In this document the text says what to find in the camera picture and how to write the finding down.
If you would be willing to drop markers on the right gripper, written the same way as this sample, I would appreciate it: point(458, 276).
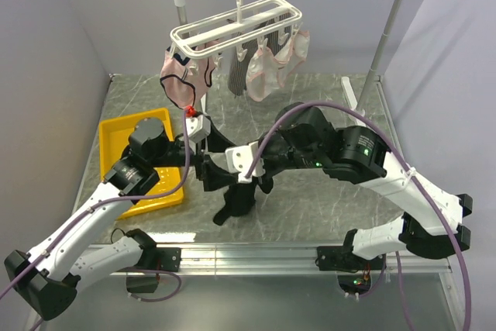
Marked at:
point(269, 170)

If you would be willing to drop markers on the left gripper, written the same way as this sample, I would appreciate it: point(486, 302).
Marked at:
point(217, 143)

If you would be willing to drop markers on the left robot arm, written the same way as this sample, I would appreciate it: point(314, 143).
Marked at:
point(50, 275)

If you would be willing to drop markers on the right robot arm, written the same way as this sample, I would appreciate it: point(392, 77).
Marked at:
point(431, 224)

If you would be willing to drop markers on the grey striped underwear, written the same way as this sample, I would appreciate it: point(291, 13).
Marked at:
point(238, 69)

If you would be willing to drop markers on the pink underwear black trim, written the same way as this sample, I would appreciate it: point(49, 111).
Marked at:
point(186, 81)

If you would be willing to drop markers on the white underwear pink trim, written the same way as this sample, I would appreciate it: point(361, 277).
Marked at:
point(267, 72)

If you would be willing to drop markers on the white clip hanger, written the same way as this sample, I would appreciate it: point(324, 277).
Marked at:
point(247, 21)

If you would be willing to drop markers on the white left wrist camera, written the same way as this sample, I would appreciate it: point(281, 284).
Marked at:
point(198, 125)

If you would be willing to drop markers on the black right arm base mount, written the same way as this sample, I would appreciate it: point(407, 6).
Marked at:
point(331, 258)

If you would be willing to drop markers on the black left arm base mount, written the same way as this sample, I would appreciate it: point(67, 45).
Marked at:
point(167, 259)

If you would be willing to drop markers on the aluminium table edge rail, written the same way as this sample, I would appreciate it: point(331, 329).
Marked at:
point(273, 258)

